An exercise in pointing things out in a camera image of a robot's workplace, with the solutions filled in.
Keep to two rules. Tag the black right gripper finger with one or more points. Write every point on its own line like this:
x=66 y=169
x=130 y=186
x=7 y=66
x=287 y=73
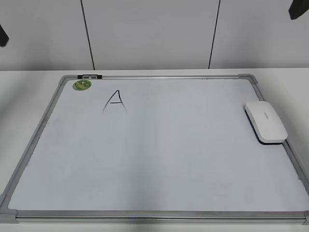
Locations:
x=298 y=8

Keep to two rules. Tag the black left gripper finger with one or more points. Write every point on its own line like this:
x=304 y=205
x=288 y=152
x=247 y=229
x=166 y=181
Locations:
x=3 y=37

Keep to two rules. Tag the white whiteboard eraser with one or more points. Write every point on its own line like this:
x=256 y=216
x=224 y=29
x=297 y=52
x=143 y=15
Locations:
x=266 y=122

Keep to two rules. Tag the black whiteboard hanger clip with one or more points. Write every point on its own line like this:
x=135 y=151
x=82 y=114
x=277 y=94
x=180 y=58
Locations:
x=89 y=76

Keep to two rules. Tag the green round magnet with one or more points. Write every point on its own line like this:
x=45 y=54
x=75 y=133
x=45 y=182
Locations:
x=82 y=85

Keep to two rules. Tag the white magnetic whiteboard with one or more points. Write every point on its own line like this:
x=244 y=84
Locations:
x=154 y=149

